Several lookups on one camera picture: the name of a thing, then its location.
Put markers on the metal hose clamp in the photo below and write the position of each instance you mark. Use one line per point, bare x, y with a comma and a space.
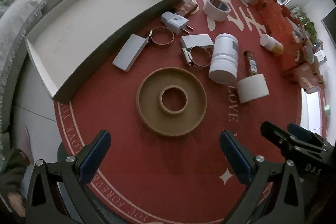
197, 57
160, 36

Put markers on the white power plug adapter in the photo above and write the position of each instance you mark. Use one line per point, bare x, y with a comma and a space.
176, 23

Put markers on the brown chocolate bar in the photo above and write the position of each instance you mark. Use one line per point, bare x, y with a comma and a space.
251, 64

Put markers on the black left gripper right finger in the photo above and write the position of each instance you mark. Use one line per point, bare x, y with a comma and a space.
273, 191

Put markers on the grey rectangular power bank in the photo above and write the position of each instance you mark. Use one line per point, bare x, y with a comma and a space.
129, 52

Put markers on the small white box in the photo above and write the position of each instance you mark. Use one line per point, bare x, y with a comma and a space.
199, 40

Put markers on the grey shallow cardboard box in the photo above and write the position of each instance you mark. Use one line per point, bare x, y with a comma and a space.
73, 39

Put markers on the white paper roll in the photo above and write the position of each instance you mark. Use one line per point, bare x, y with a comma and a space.
252, 88

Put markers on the red gift boxes pile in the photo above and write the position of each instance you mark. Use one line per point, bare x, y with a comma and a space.
297, 61

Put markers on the tan ring-shaped tray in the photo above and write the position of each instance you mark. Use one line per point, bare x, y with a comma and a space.
171, 102

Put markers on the red mahjong card box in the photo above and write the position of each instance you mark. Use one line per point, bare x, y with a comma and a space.
185, 8

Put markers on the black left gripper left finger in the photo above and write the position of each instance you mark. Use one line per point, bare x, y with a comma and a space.
44, 200

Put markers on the white pill bottle yellow label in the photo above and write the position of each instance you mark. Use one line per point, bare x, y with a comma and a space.
271, 44

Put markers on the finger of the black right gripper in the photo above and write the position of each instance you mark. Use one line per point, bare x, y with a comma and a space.
280, 138
306, 136

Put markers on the white tape roll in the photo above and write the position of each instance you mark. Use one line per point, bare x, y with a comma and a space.
216, 10

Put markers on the large white plastic jar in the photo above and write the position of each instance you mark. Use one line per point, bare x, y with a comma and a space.
224, 63

